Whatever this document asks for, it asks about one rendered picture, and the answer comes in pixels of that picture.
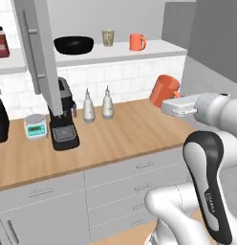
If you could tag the dark grey cabinet door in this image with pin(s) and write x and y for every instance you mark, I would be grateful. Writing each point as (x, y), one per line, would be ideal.
(216, 35)

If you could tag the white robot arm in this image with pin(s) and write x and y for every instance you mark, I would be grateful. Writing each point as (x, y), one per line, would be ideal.
(216, 115)

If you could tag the grey open wall cabinet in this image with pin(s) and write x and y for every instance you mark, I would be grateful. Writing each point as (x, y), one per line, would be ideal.
(123, 54)

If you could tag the white bottle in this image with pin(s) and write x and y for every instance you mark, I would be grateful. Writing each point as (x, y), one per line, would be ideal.
(107, 106)
(89, 110)

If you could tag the large orange pitcher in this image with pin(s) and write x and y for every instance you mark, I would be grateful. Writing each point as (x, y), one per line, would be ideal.
(163, 89)

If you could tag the white and teal kitchen scale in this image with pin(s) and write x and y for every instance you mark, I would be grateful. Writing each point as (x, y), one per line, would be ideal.
(35, 127)

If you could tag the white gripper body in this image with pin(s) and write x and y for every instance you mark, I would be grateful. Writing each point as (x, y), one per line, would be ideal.
(177, 104)

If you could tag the black coffee machine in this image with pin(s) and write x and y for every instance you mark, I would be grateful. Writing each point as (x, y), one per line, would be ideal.
(63, 134)

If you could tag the black toaster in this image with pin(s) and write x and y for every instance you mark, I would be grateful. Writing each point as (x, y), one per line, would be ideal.
(1, 122)

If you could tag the small orange mug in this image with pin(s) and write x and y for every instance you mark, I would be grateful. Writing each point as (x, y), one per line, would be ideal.
(135, 42)

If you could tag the beige glass cup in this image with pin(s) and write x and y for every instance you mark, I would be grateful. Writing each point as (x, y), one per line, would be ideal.
(108, 38)

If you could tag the wide grey drawer front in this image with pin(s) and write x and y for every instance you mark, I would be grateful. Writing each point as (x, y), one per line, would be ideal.
(66, 189)

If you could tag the red jar with black lid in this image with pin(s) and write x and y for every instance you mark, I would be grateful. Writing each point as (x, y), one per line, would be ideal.
(1, 44)

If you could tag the black bowl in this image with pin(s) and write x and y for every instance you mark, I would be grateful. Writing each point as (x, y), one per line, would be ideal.
(74, 45)

